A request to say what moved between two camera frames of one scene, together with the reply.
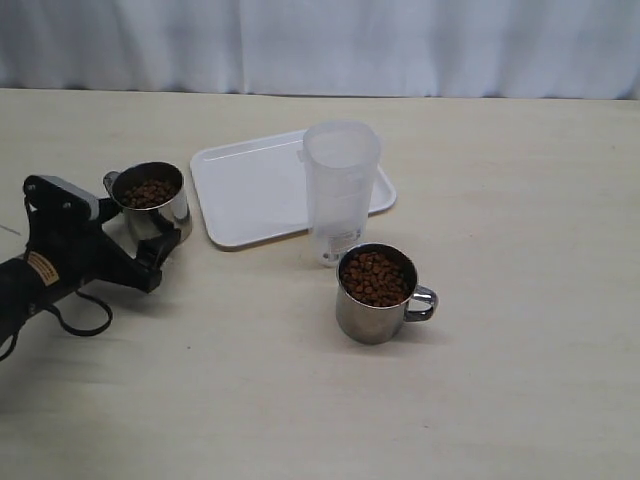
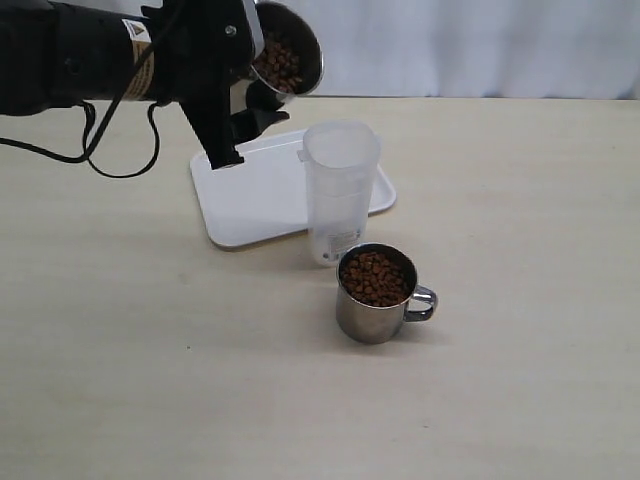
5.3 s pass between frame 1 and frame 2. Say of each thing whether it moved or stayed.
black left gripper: moved
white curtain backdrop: stayed
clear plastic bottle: stayed
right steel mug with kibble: stayed
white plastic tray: stayed
